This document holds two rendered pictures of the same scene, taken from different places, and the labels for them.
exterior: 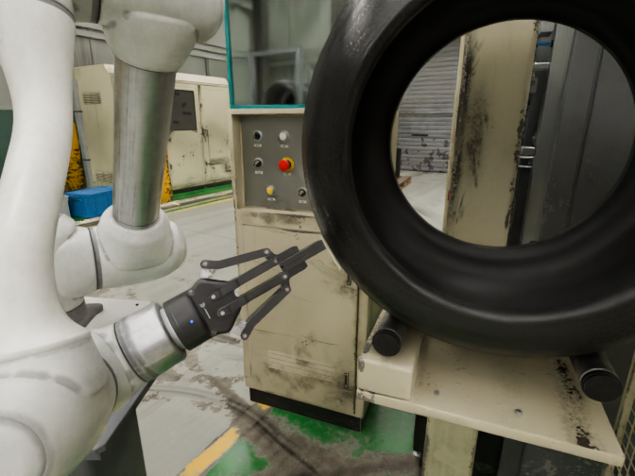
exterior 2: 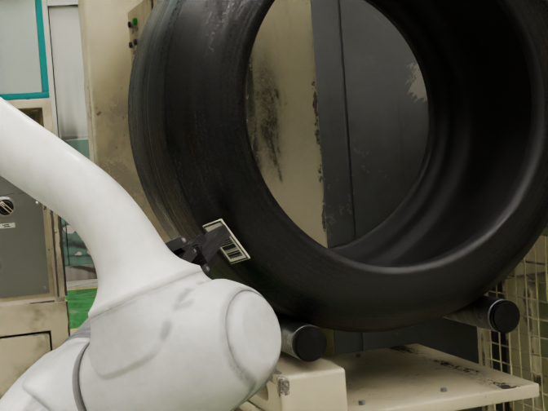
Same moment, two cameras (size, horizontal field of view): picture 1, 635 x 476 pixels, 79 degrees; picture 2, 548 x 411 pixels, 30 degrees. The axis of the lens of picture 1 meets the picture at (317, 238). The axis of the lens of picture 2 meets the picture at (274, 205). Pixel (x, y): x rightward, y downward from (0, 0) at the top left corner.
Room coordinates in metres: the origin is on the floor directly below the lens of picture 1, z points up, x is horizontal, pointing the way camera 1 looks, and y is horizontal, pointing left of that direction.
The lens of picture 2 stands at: (-0.41, 0.73, 1.14)
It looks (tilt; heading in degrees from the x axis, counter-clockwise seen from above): 3 degrees down; 320
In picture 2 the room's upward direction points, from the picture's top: 4 degrees counter-clockwise
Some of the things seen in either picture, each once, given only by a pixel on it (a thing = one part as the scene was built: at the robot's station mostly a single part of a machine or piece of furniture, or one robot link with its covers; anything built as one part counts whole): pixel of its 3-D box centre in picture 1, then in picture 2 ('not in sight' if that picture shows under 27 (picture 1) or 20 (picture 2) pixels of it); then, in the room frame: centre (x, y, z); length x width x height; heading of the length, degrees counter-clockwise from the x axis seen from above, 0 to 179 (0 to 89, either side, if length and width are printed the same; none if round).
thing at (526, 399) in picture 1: (475, 358); (360, 382); (0.64, -0.30, 0.80); 0.37 x 0.36 x 0.02; 69
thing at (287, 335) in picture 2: (403, 297); (265, 324); (0.68, -0.17, 0.90); 0.35 x 0.05 x 0.05; 159
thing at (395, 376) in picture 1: (403, 326); (267, 370); (0.69, -0.17, 0.84); 0.36 x 0.09 x 0.06; 159
